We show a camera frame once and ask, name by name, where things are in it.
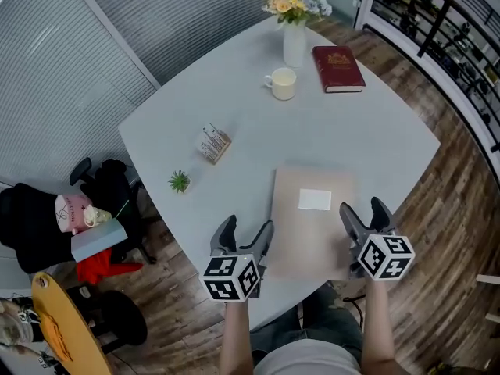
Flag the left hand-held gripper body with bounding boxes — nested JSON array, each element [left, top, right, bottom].
[[198, 243, 270, 303]]

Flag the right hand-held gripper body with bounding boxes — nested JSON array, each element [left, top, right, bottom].
[[348, 224, 416, 282]]

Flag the beige cardboard box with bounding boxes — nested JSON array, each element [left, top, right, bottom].
[[266, 164, 357, 283]]

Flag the person's right forearm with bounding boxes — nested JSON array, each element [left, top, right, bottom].
[[358, 277, 412, 375]]

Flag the person's left forearm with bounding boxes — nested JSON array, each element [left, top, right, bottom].
[[217, 300, 255, 375]]

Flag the wooden pen holder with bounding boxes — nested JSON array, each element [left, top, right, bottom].
[[196, 122, 233, 166]]

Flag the small potted green plant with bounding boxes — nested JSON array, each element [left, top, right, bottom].
[[167, 169, 193, 195]]

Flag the person's dark trousers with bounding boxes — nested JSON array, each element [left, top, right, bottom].
[[249, 282, 365, 363]]

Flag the person's grey shirt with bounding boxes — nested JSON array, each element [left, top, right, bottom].
[[252, 339, 361, 375]]

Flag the black stool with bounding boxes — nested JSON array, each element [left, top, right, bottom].
[[65, 284, 149, 348]]

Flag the light blue box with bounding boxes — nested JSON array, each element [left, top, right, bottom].
[[70, 217, 129, 264]]

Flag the red cloth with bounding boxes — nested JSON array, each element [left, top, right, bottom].
[[75, 248, 145, 285]]

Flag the cream plush toy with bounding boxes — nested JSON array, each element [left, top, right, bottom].
[[82, 204, 113, 228]]

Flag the red book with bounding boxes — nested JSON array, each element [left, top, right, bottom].
[[311, 45, 367, 95]]

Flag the cream cup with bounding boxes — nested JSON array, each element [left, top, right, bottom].
[[263, 66, 298, 102]]

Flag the pink paper bag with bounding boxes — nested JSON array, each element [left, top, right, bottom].
[[54, 193, 95, 234]]

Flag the yellow round table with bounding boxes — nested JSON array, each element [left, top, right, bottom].
[[30, 271, 115, 375]]

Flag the orange cloth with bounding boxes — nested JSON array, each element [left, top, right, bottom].
[[37, 312, 74, 363]]

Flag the white vase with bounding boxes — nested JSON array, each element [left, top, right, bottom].
[[282, 20, 308, 69]]

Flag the black office chair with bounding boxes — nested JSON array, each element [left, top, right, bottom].
[[0, 156, 158, 276]]

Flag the black metal railing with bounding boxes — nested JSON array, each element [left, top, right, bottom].
[[375, 0, 500, 60]]

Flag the yellow and blue flower bouquet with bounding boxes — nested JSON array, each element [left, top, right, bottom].
[[261, 0, 334, 31]]

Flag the black cable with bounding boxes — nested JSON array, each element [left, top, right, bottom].
[[342, 292, 367, 332]]

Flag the white chair frame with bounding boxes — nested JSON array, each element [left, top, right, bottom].
[[475, 273, 500, 324]]

